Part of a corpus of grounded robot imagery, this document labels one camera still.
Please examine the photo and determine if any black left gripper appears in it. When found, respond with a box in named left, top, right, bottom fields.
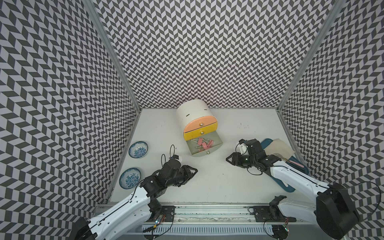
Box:
left=166, top=164, right=199, bottom=188

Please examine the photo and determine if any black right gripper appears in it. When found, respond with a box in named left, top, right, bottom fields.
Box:
left=225, top=152, right=257, bottom=168

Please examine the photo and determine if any green bottom drawer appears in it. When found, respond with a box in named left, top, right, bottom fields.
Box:
left=186, top=131, right=223, bottom=157

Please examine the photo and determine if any yellow drawer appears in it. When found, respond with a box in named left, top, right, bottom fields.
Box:
left=183, top=122, right=218, bottom=141

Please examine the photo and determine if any orange top drawer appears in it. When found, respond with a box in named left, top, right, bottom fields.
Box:
left=184, top=116, right=217, bottom=133

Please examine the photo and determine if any white round drawer cabinet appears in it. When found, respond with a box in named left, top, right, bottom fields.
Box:
left=176, top=99, right=216, bottom=134

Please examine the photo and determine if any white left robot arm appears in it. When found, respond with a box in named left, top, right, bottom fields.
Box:
left=68, top=156, right=198, bottom=240

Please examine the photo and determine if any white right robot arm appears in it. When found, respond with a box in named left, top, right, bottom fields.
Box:
left=226, top=139, right=362, bottom=240

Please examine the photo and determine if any beige cloth napkin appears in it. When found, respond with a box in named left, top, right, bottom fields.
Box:
left=265, top=139, right=295, bottom=159

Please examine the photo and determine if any blue patterned bowl far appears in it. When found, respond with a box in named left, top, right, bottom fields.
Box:
left=128, top=141, right=149, bottom=159

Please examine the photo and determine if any blue patterned bowl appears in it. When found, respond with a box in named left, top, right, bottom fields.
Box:
left=128, top=141, right=149, bottom=159
left=119, top=168, right=141, bottom=190

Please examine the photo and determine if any blue patterned bowl near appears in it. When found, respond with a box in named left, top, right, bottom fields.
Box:
left=119, top=168, right=141, bottom=190

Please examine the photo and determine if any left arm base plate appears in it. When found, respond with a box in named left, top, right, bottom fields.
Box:
left=153, top=206, right=176, bottom=225

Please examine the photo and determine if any aluminium front rail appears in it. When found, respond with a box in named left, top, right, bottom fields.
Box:
left=89, top=203, right=340, bottom=225

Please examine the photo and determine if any pink handled utensil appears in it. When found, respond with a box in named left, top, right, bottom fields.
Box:
left=287, top=160, right=305, bottom=168

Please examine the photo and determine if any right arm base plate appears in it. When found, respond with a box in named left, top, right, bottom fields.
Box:
left=248, top=206, right=297, bottom=223

